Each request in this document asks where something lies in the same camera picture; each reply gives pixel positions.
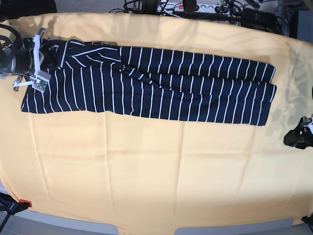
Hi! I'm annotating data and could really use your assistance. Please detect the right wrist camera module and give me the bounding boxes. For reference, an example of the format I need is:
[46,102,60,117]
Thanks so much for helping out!
[30,70,51,93]

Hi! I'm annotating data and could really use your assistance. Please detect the yellow table cloth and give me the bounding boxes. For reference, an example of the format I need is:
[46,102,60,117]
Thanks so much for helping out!
[0,13,313,235]

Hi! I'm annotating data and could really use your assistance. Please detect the black power adapter box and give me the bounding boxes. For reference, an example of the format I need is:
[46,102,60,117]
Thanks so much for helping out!
[241,8,277,28]

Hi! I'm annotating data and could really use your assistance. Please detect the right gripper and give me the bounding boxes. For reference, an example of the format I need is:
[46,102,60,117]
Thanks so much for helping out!
[11,28,61,91]

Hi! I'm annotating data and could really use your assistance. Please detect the white power strip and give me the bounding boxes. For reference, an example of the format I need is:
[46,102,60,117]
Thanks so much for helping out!
[157,1,220,14]

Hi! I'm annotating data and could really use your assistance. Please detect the navy white striped T-shirt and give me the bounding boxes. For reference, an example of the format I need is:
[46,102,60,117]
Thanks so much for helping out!
[21,39,277,126]

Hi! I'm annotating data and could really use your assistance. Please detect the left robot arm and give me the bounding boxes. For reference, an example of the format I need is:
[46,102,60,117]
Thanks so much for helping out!
[283,116,313,150]

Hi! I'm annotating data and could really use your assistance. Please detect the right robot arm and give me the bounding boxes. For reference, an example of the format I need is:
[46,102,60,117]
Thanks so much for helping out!
[0,24,54,93]

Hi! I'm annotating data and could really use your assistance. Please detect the black clamp right corner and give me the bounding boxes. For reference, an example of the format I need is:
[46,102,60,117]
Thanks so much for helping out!
[301,214,313,226]

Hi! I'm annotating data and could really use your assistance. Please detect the blue red bar clamp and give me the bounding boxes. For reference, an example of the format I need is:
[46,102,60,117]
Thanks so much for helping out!
[0,193,32,215]

